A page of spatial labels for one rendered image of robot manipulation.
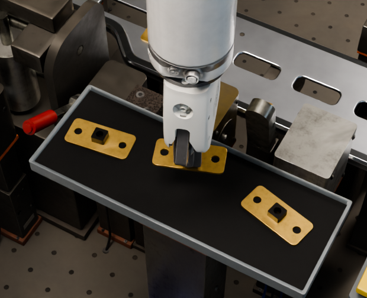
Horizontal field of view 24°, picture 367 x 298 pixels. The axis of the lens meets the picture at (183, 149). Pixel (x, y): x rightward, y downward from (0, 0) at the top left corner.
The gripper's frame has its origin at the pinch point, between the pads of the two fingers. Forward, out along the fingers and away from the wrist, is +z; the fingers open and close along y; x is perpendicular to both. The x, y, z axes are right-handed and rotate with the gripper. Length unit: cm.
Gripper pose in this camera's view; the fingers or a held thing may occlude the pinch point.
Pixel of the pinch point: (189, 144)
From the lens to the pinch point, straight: 98.4
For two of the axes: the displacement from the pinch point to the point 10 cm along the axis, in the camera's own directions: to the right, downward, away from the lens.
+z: 0.0, 5.7, 8.2
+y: 1.6, -8.1, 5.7
